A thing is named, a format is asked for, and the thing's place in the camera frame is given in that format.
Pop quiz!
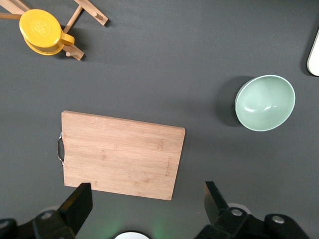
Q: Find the mint green bowl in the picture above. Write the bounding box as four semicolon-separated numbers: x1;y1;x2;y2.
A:
234;74;296;132

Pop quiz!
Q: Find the wooden mug rack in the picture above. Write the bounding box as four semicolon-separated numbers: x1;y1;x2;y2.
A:
0;0;110;61

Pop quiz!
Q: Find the cream tray with bear print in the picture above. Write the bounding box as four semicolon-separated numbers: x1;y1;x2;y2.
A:
307;29;319;77

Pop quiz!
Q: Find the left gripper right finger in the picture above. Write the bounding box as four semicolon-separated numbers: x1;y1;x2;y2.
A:
204;181;229;225

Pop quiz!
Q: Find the wooden cutting board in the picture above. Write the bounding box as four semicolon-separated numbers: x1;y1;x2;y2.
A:
56;110;186;201

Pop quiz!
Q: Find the yellow mug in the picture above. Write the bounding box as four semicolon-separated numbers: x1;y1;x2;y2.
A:
19;8;75;56

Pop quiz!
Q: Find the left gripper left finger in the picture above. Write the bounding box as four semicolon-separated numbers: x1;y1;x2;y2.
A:
58;182;94;235

